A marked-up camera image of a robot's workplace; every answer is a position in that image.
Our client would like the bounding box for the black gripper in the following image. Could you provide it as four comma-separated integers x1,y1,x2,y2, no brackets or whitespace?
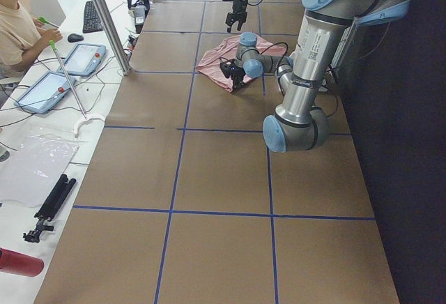
225,0,248,33
229,59,245,91

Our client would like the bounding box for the pink Snoopy t-shirt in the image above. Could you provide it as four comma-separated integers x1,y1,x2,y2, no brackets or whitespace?
195,35,287,93

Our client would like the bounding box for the black keyboard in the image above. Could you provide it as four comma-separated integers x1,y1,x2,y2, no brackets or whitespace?
82,1,103,33

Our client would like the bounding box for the far teach pendant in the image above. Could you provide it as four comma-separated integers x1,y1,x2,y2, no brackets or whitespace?
63,43,107,77

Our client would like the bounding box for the teach pendant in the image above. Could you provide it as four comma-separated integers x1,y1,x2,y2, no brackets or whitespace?
14,71,71,114
63,43,107,77

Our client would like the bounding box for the black computer mouse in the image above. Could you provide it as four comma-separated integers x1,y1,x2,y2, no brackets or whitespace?
67,33,84,43

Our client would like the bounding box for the white curved hook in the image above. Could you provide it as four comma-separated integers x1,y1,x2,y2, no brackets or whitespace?
73,114,105,138

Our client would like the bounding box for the metal rod green tip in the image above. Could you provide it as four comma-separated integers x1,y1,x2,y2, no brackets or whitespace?
49,40,87,121

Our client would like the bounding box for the near teach pendant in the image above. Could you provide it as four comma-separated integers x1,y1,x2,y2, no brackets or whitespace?
14,71,71,114

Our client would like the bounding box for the seated person beige shirt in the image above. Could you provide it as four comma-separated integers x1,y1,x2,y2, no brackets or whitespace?
1,0,62,77

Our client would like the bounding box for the clear plastic bag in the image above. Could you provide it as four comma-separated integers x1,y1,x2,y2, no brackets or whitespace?
1,126,85,207

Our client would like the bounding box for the black tripod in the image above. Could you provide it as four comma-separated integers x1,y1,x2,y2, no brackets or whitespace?
23,174,77,243

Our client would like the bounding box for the red bottle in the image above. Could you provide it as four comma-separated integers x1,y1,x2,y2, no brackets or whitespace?
1,248,44,277

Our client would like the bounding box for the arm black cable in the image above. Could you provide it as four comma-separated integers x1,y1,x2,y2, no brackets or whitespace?
259,41,290,96

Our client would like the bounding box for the aluminium frame post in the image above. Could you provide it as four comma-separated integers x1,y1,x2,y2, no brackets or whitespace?
92,0,132,76

